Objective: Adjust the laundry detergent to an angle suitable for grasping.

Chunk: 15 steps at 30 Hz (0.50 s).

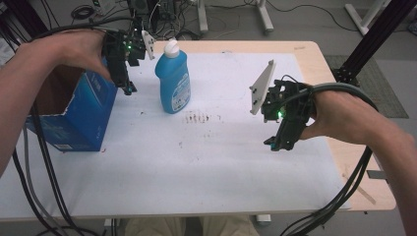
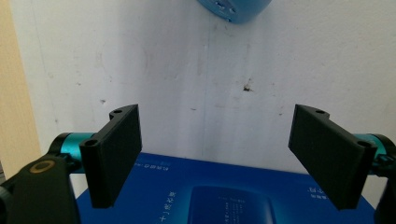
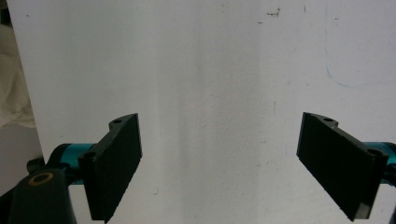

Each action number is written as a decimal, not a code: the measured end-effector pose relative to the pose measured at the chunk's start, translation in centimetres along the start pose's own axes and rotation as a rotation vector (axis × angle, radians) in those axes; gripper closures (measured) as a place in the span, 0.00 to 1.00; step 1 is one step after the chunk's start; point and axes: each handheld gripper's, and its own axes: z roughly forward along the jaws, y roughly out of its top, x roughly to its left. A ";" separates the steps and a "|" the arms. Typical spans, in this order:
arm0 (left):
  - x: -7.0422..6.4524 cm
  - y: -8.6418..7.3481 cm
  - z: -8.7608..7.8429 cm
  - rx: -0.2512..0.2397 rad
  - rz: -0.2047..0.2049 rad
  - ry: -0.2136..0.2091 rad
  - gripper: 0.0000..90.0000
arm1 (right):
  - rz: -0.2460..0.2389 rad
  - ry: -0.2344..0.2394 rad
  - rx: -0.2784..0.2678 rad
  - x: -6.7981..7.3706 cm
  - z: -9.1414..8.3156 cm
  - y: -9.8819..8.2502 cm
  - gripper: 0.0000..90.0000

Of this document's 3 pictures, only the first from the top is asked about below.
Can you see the small metal bracket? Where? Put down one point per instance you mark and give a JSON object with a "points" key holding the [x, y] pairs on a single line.
{"points": [[377, 174]]}

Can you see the thin wooden stick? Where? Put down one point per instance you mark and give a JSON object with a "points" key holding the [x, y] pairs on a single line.
{"points": [[360, 190]]}

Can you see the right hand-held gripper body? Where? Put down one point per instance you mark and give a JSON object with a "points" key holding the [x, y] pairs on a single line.
{"points": [[288, 108]]}

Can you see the grey floor rug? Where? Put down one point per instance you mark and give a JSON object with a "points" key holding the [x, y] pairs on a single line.
{"points": [[370, 85]]}

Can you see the blue cardboard box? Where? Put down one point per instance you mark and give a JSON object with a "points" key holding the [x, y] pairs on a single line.
{"points": [[88, 111]]}

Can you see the black metal frame post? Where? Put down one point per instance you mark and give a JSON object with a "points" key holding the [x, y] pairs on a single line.
{"points": [[370, 42]]}

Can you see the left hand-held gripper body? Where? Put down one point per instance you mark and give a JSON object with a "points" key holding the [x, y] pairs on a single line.
{"points": [[118, 49]]}

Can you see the person's left hand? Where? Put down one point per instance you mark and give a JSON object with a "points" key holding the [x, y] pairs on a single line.
{"points": [[75, 52]]}

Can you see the dark electronics box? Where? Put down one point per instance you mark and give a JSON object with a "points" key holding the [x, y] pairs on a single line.
{"points": [[142, 6]]}

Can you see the white desk leg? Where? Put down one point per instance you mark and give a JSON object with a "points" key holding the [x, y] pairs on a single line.
{"points": [[202, 14], [265, 16], [364, 16]]}

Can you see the white table mat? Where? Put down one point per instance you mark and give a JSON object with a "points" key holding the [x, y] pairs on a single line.
{"points": [[196, 157]]}

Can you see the person's right hand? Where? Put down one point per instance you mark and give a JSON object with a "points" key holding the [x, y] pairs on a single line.
{"points": [[341, 116]]}

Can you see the blue detergent bottle white cap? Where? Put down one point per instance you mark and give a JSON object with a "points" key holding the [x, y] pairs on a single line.
{"points": [[173, 82]]}

